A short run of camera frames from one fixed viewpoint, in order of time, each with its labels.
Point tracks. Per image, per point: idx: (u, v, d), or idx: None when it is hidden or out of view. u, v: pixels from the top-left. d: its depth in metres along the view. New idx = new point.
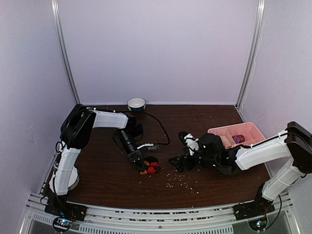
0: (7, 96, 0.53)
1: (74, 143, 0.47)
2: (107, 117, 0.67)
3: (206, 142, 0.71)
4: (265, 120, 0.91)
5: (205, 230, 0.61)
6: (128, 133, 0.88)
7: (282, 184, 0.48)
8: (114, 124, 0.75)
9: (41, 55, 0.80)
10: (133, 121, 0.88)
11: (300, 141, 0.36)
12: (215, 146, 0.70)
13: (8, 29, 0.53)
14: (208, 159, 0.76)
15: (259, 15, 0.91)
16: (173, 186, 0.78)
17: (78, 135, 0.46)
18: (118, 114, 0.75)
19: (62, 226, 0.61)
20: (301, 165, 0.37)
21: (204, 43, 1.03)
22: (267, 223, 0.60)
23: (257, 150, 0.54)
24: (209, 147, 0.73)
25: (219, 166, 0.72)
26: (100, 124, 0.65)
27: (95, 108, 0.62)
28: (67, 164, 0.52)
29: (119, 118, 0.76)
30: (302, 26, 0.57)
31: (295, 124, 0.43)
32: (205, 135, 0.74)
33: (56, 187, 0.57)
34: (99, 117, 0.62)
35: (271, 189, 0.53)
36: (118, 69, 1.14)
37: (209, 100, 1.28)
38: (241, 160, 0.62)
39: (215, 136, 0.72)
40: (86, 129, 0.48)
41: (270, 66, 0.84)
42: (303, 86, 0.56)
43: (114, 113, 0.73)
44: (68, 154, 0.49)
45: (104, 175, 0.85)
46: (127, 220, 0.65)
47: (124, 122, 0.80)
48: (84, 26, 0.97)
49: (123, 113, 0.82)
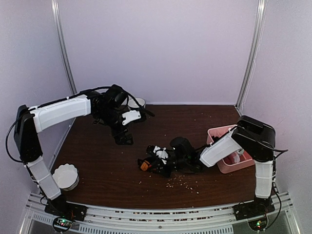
0: (7, 96, 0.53)
1: (26, 156, 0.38)
2: (56, 110, 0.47)
3: (175, 144, 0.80)
4: (265, 120, 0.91)
5: (206, 230, 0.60)
6: (104, 112, 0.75)
7: (263, 177, 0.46)
8: (70, 116, 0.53)
9: (40, 55, 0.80)
10: (101, 100, 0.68)
11: (244, 131, 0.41)
12: (183, 147, 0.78)
13: (9, 30, 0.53)
14: (181, 161, 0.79)
15: (259, 15, 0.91)
16: (173, 186, 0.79)
17: (25, 146, 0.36)
18: (73, 100, 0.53)
19: (62, 226, 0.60)
20: (255, 155, 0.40)
21: (205, 43, 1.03)
22: (267, 223, 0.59)
23: (214, 147, 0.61)
24: (178, 149, 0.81)
25: (190, 165, 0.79)
26: (51, 122, 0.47)
27: (38, 106, 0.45)
28: (42, 173, 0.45)
29: (75, 106, 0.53)
30: (302, 25, 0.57)
31: (246, 117, 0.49)
32: (175, 138, 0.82)
33: (45, 193, 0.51)
34: (46, 115, 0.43)
35: (259, 188, 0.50)
36: (119, 70, 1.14)
37: (209, 100, 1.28)
38: (205, 157, 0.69)
39: (183, 139, 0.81)
40: (32, 134, 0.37)
41: (271, 66, 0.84)
42: (304, 86, 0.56)
43: (67, 101, 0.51)
44: (32, 166, 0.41)
45: (105, 175, 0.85)
46: (127, 220, 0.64)
47: (86, 108, 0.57)
48: (84, 25, 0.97)
49: (85, 92, 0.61)
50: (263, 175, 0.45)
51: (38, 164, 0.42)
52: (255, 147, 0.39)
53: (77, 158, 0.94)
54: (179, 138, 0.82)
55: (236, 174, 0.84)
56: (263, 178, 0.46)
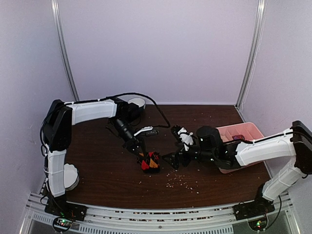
0: (8, 96, 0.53)
1: (56, 145, 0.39)
2: (90, 109, 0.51)
3: (203, 134, 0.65)
4: (266, 120, 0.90)
5: (205, 230, 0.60)
6: (124, 118, 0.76)
7: (284, 184, 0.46)
8: (102, 116, 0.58)
9: (40, 55, 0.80)
10: (126, 106, 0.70)
11: (306, 141, 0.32)
12: (213, 139, 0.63)
13: (9, 30, 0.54)
14: (205, 153, 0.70)
15: (259, 15, 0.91)
16: (173, 186, 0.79)
17: (57, 136, 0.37)
18: (104, 102, 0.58)
19: (62, 226, 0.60)
20: (305, 167, 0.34)
21: (205, 42, 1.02)
22: (267, 223, 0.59)
23: (260, 148, 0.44)
24: (206, 140, 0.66)
25: (217, 161, 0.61)
26: (84, 118, 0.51)
27: (74, 102, 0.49)
28: (56, 167, 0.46)
29: (105, 108, 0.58)
30: (302, 25, 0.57)
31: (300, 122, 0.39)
32: (202, 128, 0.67)
33: (50, 189, 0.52)
34: (79, 111, 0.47)
35: (270, 191, 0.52)
36: (119, 69, 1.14)
37: (210, 100, 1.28)
38: (240, 157, 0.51)
39: (213, 129, 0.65)
40: (66, 128, 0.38)
41: (271, 66, 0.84)
42: (303, 85, 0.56)
43: (97, 102, 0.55)
44: (53, 156, 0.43)
45: (105, 175, 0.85)
46: (126, 220, 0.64)
47: (113, 110, 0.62)
48: (84, 25, 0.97)
49: (110, 98, 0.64)
50: (285, 182, 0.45)
51: (59, 156, 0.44)
52: (308, 158, 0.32)
53: (77, 158, 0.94)
54: (207, 128, 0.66)
55: (236, 174, 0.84)
56: (282, 184, 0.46)
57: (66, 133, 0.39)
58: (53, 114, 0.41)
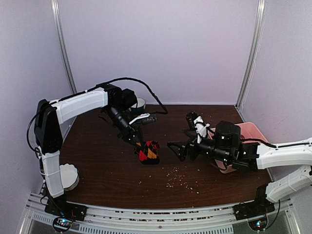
0: (8, 96, 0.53)
1: (48, 147, 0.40)
2: (77, 103, 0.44)
3: (225, 130, 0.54)
4: (266, 120, 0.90)
5: (205, 230, 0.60)
6: (118, 106, 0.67)
7: (292, 188, 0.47)
8: (92, 108, 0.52)
9: (40, 55, 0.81)
10: (119, 92, 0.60)
11: None
12: (236, 138, 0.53)
13: (9, 30, 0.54)
14: (220, 152, 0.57)
15: (259, 15, 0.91)
16: (173, 186, 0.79)
17: (46, 139, 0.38)
18: (92, 92, 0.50)
19: (62, 226, 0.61)
20: None
21: (205, 42, 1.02)
22: (267, 223, 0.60)
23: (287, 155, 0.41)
24: (227, 140, 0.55)
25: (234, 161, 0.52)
26: (73, 114, 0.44)
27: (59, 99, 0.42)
28: (51, 168, 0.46)
29: (94, 98, 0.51)
30: (302, 25, 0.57)
31: None
32: (223, 125, 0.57)
33: (48, 189, 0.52)
34: (67, 107, 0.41)
35: (276, 191, 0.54)
36: (118, 69, 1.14)
37: (210, 100, 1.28)
38: (261, 160, 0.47)
39: (233, 126, 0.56)
40: (53, 129, 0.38)
41: (270, 66, 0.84)
42: (304, 85, 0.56)
43: (85, 94, 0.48)
44: (47, 158, 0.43)
45: (105, 175, 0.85)
46: (126, 220, 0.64)
47: (104, 99, 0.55)
48: (84, 25, 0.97)
49: (100, 86, 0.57)
50: (293, 186, 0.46)
51: (52, 157, 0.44)
52: None
53: (77, 158, 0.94)
54: (226, 126, 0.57)
55: (237, 174, 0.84)
56: (288, 187, 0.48)
57: (54, 134, 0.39)
58: (39, 116, 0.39)
